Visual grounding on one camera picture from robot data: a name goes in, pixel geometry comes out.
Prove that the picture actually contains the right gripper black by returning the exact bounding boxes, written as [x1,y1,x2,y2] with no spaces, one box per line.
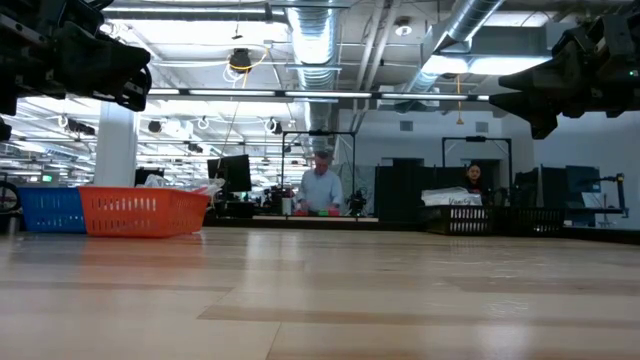
[488,12,640,141]

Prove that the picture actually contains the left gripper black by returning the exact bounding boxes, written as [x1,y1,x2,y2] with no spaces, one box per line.
[0,0,154,117]

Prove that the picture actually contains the white pillar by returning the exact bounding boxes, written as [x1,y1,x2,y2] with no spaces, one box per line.
[93,102,140,189]

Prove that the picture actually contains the black partition panel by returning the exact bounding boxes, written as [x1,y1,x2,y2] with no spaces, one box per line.
[373,157,427,221]
[512,166,569,209]

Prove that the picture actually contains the ceiling light strip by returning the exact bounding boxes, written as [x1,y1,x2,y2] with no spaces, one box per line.
[147,87,374,99]
[372,92,491,103]

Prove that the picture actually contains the dark blue partition panel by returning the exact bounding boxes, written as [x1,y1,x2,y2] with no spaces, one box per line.
[566,164,601,209]

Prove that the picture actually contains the small black monitor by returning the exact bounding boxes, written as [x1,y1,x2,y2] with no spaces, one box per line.
[133,166,166,188]

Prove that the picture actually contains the person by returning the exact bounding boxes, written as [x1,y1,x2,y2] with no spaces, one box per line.
[463,162,489,196]
[295,150,345,214]

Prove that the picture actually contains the black ceiling device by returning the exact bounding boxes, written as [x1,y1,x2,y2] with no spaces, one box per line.
[228,47,253,74]

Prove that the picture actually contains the black plastic bin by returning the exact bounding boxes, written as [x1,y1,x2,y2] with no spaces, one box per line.
[492,205,568,237]
[418,203,494,236]

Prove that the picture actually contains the orange plastic basket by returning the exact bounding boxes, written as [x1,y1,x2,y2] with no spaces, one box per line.
[78,185,211,239]

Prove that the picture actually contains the blue plastic basket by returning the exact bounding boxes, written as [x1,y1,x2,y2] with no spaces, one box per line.
[17,186,87,235]

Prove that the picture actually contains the black wheel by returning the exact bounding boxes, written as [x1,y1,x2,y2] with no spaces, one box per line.
[0,180,22,214]

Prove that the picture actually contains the yellow hanging cord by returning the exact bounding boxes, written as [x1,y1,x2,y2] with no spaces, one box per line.
[454,73,465,126]

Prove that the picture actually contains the silver ceiling duct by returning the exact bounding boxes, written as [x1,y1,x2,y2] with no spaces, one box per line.
[285,4,344,151]
[404,0,506,94]

